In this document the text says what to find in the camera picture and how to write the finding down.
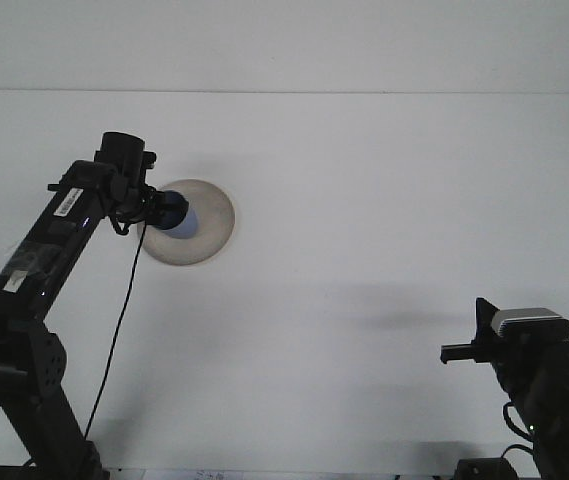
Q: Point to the pale blue cup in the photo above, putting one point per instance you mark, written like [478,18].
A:
[186,227]

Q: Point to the pale round plate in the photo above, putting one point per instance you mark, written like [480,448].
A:
[209,235]

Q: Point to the white printed paper sheet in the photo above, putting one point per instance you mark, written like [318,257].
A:
[184,476]

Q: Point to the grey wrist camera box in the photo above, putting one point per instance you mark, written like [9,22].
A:
[534,320]

